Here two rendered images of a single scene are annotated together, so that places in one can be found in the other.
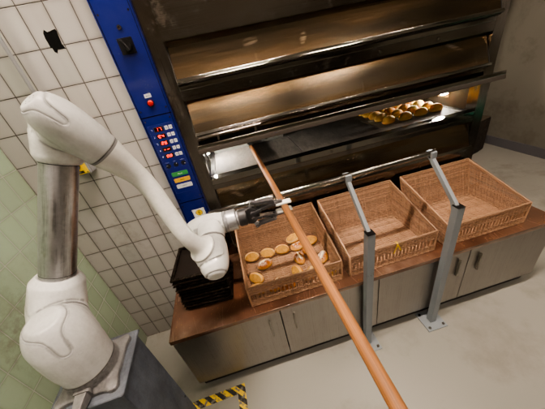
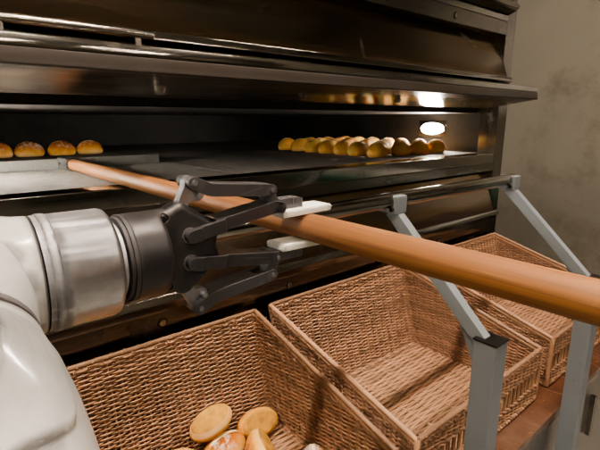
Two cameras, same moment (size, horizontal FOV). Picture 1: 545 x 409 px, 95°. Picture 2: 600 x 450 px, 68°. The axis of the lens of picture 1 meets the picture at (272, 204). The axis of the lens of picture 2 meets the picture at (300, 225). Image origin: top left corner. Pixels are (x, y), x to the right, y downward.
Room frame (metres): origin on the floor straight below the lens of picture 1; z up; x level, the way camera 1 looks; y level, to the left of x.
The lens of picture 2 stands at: (0.51, 0.23, 1.31)
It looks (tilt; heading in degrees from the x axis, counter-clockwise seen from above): 13 degrees down; 326
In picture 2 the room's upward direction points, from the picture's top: straight up
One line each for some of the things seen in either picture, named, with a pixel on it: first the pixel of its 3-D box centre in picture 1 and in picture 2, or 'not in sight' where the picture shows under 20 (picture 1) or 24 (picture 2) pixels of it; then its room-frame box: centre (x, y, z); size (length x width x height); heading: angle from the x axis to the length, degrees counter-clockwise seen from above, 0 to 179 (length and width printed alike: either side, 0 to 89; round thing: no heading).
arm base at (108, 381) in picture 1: (90, 372); not in sight; (0.47, 0.67, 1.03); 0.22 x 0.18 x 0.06; 8
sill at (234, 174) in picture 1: (347, 145); (329, 174); (1.53, -0.56, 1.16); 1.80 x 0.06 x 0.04; 96
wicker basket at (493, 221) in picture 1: (457, 197); (514, 294); (1.31, -1.22, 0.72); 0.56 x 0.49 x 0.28; 96
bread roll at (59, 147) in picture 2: not in sight; (61, 147); (2.47, 0.02, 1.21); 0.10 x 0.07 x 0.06; 98
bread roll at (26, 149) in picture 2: not in sight; (29, 148); (2.46, 0.13, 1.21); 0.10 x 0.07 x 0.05; 99
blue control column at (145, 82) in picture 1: (198, 154); not in sight; (2.32, 0.58, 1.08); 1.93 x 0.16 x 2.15; 6
